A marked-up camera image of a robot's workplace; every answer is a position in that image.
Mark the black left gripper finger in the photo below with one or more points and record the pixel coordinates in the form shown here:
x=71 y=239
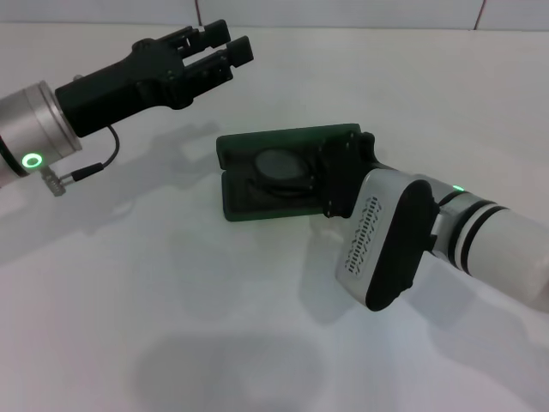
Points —
x=214 y=32
x=240 y=51

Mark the black glasses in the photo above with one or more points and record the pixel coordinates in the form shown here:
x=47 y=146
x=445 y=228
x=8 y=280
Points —
x=279 y=165

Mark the green glasses case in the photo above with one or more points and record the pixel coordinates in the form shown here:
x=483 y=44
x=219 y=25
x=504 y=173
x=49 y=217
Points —
x=240 y=206

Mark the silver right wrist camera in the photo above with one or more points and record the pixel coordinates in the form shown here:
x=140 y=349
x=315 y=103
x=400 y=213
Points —
x=386 y=240

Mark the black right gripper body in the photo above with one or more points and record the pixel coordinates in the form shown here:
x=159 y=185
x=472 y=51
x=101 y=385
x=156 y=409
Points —
x=343 y=176

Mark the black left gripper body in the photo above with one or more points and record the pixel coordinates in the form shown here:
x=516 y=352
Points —
x=124 y=86

